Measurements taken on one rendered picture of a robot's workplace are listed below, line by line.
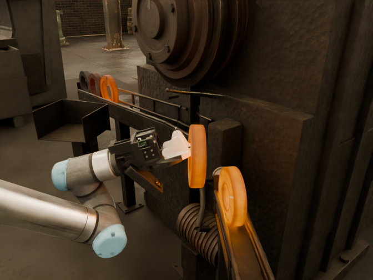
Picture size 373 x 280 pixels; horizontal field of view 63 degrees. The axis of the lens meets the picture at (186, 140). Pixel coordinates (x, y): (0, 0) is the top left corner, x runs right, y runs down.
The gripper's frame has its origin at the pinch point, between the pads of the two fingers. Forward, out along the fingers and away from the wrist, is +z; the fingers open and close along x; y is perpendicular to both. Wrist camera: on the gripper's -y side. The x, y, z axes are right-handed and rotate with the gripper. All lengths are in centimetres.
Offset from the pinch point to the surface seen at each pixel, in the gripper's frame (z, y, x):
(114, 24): -154, 32, 732
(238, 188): 7.6, -10.5, -5.3
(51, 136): -67, -6, 65
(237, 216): 5.6, -16.5, -7.8
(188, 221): -9.9, -31.1, 13.4
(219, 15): 15.2, 26.2, 25.4
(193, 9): 8.9, 29.7, 28.8
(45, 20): -138, 56, 296
